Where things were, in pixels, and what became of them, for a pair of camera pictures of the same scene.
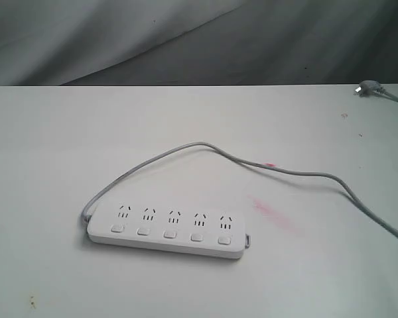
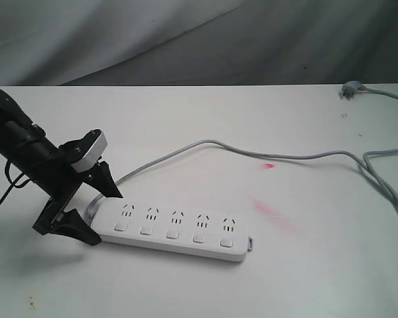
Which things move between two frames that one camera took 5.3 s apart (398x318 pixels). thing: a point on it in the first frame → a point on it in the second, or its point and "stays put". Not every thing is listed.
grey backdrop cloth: x=198 y=42 stays put
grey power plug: x=367 y=87 → x=349 y=89
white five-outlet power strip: x=211 y=230 stays put
